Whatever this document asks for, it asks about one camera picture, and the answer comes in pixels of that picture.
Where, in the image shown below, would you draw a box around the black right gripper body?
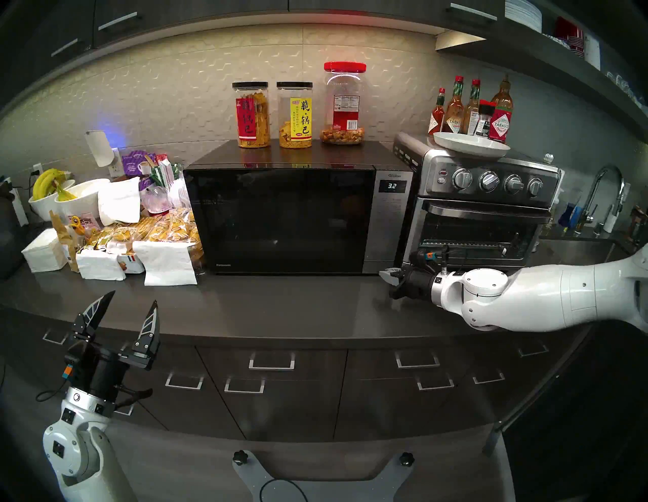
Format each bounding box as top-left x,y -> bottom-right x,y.
389,267 -> 437,304

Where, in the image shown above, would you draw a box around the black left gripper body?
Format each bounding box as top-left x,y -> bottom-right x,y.
76,339 -> 155,406

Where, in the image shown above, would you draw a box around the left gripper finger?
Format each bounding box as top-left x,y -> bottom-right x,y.
71,290 -> 116,341
132,300 -> 160,358

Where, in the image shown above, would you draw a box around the white ceramic plate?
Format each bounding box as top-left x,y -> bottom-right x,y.
433,132 -> 511,158

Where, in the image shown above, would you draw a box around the black Panasonic microwave body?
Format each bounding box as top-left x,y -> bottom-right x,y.
183,139 -> 415,276

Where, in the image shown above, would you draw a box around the dark upper cabinet door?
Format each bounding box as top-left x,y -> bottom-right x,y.
289,0 -> 507,32
94,0 -> 290,50
0,0 -> 95,89

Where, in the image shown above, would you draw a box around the black box orange sticker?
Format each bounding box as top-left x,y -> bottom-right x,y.
409,246 -> 441,274
62,353 -> 86,381

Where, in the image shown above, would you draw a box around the white paper napkin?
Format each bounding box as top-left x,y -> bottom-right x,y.
76,247 -> 126,281
97,176 -> 141,227
133,240 -> 198,286

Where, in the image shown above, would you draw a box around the white box with tricolour flag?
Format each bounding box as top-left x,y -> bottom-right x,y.
116,253 -> 146,275

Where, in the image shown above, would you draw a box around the white napkin stack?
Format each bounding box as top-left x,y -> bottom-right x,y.
21,228 -> 69,274

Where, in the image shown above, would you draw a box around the silver toaster oven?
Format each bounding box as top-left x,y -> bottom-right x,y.
392,132 -> 562,271

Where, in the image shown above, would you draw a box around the brown paper bag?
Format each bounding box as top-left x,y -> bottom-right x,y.
49,210 -> 82,274

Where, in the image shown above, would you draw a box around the clear tub of wrapped pastries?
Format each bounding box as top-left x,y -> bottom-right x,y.
84,208 -> 206,276

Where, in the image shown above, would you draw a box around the black coffee machine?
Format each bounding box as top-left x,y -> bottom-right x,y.
0,180 -> 26,281

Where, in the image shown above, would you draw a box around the large white bowl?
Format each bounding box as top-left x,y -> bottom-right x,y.
55,178 -> 111,221

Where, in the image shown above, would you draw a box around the clear bag of cutlery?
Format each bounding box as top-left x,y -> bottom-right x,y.
141,185 -> 173,216

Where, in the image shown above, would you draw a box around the white plastic cutlery bag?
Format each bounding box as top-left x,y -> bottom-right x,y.
169,177 -> 192,209

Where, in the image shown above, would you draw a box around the yellow banana bunch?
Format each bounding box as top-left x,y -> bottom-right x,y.
32,169 -> 77,202

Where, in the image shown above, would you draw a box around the dark lower drawer cabinet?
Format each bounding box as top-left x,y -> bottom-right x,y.
0,309 -> 590,443

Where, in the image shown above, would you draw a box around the steel kitchen sink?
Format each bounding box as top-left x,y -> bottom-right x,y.
539,230 -> 638,271

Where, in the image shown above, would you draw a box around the green and white sachets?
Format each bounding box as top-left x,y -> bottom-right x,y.
151,154 -> 184,188

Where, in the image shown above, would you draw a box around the purple coffee bag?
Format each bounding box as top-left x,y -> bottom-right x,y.
121,150 -> 156,178

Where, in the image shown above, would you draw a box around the small red hot sauce bottle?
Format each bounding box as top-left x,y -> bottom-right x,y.
428,88 -> 447,137

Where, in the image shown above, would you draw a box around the clear jar red lid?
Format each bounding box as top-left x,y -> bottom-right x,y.
320,61 -> 367,146

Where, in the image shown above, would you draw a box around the orange Tabasco sauce bottle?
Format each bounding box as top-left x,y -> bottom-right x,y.
444,75 -> 465,135

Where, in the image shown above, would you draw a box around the red capped spice shaker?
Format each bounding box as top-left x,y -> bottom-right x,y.
475,100 -> 498,138

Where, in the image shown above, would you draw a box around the snack jar yellow label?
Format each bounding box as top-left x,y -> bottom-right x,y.
276,81 -> 313,149

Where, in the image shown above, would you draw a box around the large red Tabasco bottle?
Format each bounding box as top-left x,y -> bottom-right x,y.
489,74 -> 514,144

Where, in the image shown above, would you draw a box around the chrome kitchen faucet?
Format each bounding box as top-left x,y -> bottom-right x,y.
575,164 -> 626,236

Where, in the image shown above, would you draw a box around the snack jar red label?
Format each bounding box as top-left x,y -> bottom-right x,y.
232,81 -> 271,149

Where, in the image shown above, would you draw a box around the black built-in appliance front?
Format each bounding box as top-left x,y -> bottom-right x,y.
494,324 -> 648,502

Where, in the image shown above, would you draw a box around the row of clear glasses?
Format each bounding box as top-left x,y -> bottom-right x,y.
605,70 -> 648,114

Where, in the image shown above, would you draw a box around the stack of white plates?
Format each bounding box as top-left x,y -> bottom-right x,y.
505,0 -> 543,33

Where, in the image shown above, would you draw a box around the stacked red cups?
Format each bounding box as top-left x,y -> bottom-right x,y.
554,17 -> 585,57

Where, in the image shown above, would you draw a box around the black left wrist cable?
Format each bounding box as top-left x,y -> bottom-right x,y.
34,377 -> 67,403

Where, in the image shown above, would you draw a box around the grey robot base bracket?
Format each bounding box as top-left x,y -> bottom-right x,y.
232,450 -> 416,502

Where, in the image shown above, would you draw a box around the dark wall shelf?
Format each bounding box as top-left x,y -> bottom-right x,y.
435,29 -> 648,143

